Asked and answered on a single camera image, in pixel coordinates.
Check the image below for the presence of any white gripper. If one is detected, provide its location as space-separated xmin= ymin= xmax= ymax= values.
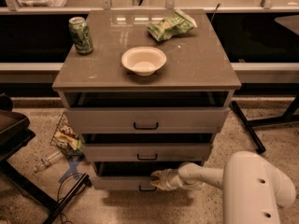
xmin=150 ymin=169 xmax=183 ymax=190

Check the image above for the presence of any grey drawer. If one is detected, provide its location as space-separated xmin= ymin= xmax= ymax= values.
xmin=90 ymin=161 xmax=204 ymax=192
xmin=82 ymin=143 xmax=210 ymax=161
xmin=64 ymin=107 xmax=229 ymax=134

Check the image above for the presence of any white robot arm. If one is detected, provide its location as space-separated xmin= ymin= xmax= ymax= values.
xmin=150 ymin=151 xmax=296 ymax=224

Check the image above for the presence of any grey drawer cabinet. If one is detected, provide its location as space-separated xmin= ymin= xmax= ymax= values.
xmin=51 ymin=8 xmax=242 ymax=191

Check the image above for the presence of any black stand leg left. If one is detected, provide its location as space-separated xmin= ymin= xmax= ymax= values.
xmin=43 ymin=173 xmax=92 ymax=224

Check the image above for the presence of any black stand leg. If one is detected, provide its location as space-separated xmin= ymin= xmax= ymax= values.
xmin=231 ymin=95 xmax=299 ymax=154
xmin=43 ymin=173 xmax=92 ymax=224

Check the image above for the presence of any blue tape cross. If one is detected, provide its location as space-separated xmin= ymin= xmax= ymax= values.
xmin=59 ymin=155 xmax=84 ymax=184

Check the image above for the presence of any red snack bag on floor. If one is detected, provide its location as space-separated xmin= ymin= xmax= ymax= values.
xmin=50 ymin=114 xmax=83 ymax=156

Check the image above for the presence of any clear plastic bottle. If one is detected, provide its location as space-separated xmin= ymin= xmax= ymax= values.
xmin=34 ymin=151 xmax=64 ymax=173

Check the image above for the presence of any white paper bowl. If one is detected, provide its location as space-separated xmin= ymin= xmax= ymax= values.
xmin=121 ymin=47 xmax=167 ymax=77

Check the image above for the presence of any black stand leg right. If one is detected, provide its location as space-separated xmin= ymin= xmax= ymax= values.
xmin=231 ymin=95 xmax=299 ymax=154

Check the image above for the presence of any black chair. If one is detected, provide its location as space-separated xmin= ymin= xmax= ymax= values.
xmin=0 ymin=93 xmax=58 ymax=210

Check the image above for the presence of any green chip bag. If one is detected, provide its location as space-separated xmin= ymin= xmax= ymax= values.
xmin=146 ymin=9 xmax=197 ymax=42

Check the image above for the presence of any green soda can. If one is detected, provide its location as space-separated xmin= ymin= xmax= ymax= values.
xmin=68 ymin=17 xmax=93 ymax=54

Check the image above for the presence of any black cable on floor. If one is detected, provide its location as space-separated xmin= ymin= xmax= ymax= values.
xmin=56 ymin=172 xmax=88 ymax=224

